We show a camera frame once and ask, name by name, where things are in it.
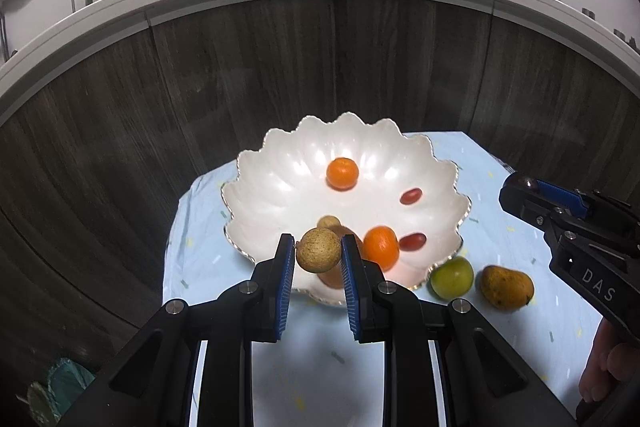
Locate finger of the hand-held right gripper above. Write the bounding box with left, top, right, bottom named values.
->
left=499, top=174, right=583, bottom=238
left=534, top=180, right=640, bottom=228

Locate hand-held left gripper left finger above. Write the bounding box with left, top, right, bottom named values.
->
left=92, top=233, right=296, bottom=427

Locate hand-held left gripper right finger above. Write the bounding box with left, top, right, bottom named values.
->
left=340, top=234, right=576, bottom=427

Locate white scalloped bowl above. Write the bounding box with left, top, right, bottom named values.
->
left=220, top=112, right=471, bottom=305

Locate orange tangerine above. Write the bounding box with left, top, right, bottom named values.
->
left=362, top=226, right=401, bottom=272
left=326, top=157, right=360, bottom=191

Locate person's right hand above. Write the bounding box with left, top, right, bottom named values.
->
left=579, top=317, right=640, bottom=403

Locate brown kiwi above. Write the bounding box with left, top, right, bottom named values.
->
left=320, top=226, right=365, bottom=290

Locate light blue tablecloth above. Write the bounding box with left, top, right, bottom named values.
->
left=162, top=131, right=608, bottom=427

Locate yellow mango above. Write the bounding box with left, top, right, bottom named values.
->
left=480, top=265, right=535, bottom=312

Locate green round plum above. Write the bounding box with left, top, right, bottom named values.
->
left=431, top=256, right=475, bottom=299

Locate green plastic bag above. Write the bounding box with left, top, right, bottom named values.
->
left=27, top=357, right=96, bottom=427

